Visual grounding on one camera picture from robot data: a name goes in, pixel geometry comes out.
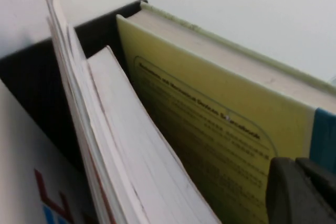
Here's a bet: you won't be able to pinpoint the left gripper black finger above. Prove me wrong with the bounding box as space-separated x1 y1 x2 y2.
265 157 336 224

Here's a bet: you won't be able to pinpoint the yellow book with blue spine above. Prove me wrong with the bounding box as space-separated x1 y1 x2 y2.
116 2 336 224

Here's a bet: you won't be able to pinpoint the white book orange-topped spine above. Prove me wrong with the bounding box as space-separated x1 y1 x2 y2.
87 45 223 224

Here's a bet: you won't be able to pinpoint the orange-backed photo cover book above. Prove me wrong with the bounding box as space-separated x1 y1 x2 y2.
65 58 148 224

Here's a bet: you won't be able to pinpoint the black plastic book holder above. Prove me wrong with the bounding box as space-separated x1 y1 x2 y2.
0 0 149 172

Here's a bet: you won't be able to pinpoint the books in left compartment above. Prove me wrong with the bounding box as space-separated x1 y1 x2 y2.
0 79 89 224

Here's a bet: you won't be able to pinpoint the books in compartment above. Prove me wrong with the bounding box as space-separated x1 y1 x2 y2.
43 0 113 224
0 79 89 224

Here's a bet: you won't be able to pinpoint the books in right compartment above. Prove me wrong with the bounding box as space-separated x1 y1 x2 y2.
43 0 113 224

